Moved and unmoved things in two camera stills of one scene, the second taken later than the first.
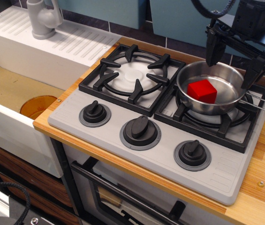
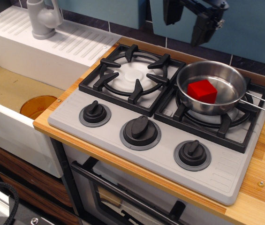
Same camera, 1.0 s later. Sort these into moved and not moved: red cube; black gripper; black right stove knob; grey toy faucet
Moved: black gripper
Not moved: black right stove knob; grey toy faucet; red cube
